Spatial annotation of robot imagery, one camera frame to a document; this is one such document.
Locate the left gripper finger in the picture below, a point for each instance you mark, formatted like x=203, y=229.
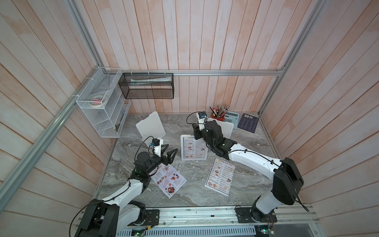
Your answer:
x=171, y=156
x=163, y=148

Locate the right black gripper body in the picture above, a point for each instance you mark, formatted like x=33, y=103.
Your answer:
x=199, y=135

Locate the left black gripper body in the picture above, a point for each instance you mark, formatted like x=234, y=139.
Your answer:
x=162, y=159

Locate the dim sum menu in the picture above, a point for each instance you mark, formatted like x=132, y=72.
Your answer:
x=194, y=146
x=220, y=177

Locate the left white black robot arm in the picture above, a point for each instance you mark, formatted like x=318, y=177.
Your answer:
x=106, y=217

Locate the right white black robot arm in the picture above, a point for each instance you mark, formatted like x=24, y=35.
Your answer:
x=284, y=174

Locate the right white narrow rack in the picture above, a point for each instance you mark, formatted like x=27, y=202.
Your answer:
x=226, y=127

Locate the white narrow rack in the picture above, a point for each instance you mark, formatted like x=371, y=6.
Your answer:
x=226, y=127
x=151, y=126
x=194, y=148

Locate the left white narrow rack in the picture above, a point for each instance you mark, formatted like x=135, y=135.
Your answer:
x=151, y=126

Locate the middle white narrow rack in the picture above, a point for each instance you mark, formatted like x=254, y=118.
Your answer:
x=194, y=148

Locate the red pen cup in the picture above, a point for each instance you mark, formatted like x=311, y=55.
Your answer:
x=219, y=112

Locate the left red white menu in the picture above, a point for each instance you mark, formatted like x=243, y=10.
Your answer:
x=168, y=179

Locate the grey desk calculator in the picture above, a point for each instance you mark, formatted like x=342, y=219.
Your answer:
x=233, y=118

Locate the dark purple card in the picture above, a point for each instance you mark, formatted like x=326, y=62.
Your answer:
x=248, y=123

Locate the paper inside black basket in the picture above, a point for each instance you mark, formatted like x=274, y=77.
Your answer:
x=151, y=81

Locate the tape roll on shelf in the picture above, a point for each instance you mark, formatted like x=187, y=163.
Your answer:
x=97, y=101

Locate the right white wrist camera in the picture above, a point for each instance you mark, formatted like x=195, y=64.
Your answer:
x=202, y=119

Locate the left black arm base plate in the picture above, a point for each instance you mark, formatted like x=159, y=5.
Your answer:
x=149, y=217

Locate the black mesh wall basket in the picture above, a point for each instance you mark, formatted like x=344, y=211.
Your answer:
x=146, y=92

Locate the white wire wall shelf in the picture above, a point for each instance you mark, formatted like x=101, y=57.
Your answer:
x=108, y=120

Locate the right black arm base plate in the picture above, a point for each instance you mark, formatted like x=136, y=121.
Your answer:
x=249, y=215

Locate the aluminium front rail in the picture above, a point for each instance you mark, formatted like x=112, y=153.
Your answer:
x=222, y=216

